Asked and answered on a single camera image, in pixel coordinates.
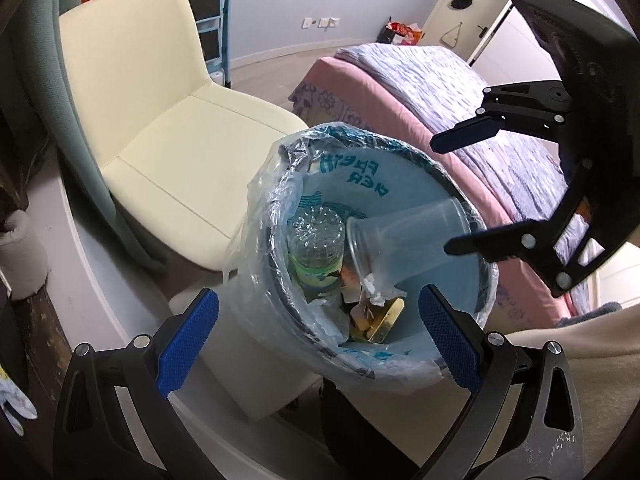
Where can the cream chair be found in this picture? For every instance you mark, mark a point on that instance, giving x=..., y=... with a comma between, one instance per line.
x=165, y=135

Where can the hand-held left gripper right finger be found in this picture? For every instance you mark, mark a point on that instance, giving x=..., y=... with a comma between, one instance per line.
x=450, y=340

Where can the grey fluffy rug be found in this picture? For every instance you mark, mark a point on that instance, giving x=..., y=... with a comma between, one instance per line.
x=607, y=310

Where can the clear plastic bin liner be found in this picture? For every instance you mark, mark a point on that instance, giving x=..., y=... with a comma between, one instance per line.
x=265, y=185

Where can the white printed cloth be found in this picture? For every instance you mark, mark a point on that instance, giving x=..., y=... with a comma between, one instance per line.
x=15, y=400

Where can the light blue trash bin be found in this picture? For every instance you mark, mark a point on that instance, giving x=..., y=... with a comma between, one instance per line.
x=400, y=180

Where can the clear plastic cup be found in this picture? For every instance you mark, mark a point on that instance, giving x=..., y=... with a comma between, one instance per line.
x=400, y=245

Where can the brown mat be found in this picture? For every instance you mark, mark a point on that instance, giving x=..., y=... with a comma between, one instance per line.
x=40, y=340

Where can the triangular hanger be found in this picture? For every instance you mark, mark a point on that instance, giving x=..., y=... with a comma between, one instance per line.
x=452, y=42

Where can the purple floral blanket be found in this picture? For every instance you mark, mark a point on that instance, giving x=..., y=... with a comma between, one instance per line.
x=450, y=85

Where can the blue metal ladder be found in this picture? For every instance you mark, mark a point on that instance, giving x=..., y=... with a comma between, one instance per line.
x=225, y=20

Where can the person's beige pants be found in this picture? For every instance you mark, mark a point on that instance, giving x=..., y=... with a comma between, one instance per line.
x=600, y=360

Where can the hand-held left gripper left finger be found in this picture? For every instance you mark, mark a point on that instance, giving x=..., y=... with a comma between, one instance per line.
x=187, y=340

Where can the colourful shopping bag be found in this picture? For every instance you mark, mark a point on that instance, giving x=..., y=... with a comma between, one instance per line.
x=402, y=34

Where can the clear bottle green label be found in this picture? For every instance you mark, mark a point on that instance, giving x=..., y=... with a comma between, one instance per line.
x=315, y=240

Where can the orange wrapper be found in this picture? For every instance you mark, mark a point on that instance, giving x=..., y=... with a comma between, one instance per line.
x=357, y=315

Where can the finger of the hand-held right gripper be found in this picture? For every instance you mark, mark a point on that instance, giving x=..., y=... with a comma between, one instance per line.
x=465, y=135
x=495, y=245

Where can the yellow wrapper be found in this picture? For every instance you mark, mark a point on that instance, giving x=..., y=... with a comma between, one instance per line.
x=385, y=320

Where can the white crumpled tissue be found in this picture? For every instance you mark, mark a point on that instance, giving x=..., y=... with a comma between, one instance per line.
x=377, y=290

